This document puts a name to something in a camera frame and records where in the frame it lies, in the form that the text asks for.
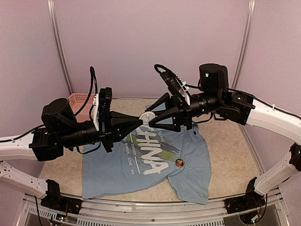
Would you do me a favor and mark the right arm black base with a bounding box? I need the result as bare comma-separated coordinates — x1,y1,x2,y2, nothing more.
224,177,266,214

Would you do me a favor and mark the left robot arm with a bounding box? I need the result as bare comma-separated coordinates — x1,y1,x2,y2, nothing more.
0,98,143,161

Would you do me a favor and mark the aluminium frame post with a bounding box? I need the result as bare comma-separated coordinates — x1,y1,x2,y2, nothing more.
47,0,74,95
231,0,256,89

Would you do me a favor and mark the light blue printed t-shirt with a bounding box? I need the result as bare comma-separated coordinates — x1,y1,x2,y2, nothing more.
82,103,212,205

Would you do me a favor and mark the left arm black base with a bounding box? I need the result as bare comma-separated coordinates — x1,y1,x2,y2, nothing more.
41,179,82,215

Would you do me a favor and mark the right aluminium frame post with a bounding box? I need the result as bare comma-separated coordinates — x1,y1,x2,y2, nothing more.
231,0,256,89

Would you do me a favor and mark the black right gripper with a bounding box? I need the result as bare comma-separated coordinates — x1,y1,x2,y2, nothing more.
145,91,222,132

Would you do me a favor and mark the left aluminium frame post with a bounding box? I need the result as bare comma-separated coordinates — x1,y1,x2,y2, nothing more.
47,0,74,95

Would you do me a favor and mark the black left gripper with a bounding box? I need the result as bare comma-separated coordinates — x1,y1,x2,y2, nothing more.
59,111,143,153

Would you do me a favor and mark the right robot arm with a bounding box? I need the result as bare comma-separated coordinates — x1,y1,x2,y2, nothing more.
147,64,301,209

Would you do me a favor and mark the pink plastic basket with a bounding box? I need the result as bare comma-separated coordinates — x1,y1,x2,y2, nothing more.
68,93,94,122

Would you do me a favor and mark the round silver purple brooch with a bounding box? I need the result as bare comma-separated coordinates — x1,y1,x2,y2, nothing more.
139,111,156,125

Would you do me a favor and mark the front aluminium rail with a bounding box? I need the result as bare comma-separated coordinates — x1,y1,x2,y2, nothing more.
16,186,290,226

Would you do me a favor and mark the round orange button brooch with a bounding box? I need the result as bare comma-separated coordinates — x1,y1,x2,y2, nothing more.
175,159,184,168

